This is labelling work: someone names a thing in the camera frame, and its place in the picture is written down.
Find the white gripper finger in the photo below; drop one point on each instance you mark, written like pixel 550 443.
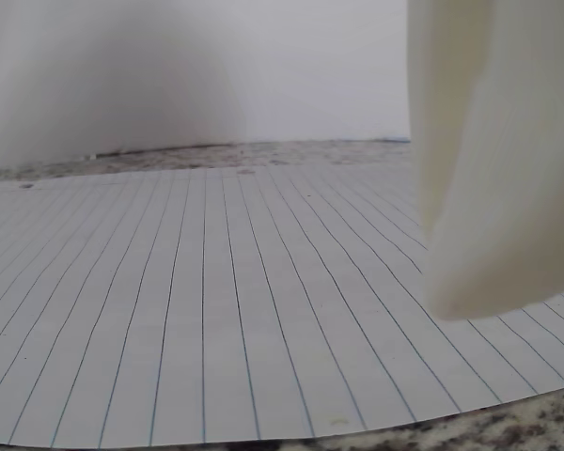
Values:
pixel 498 164

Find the white backdrop board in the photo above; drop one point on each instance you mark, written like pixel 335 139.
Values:
pixel 263 70

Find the lined paper sheet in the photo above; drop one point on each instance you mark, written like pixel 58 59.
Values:
pixel 216 305

